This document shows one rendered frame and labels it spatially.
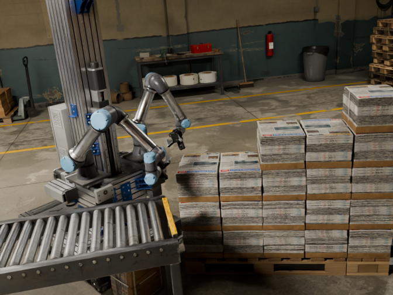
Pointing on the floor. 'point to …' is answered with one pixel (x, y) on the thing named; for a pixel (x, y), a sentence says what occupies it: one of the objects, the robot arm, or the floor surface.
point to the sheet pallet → (7, 106)
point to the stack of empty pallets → (385, 72)
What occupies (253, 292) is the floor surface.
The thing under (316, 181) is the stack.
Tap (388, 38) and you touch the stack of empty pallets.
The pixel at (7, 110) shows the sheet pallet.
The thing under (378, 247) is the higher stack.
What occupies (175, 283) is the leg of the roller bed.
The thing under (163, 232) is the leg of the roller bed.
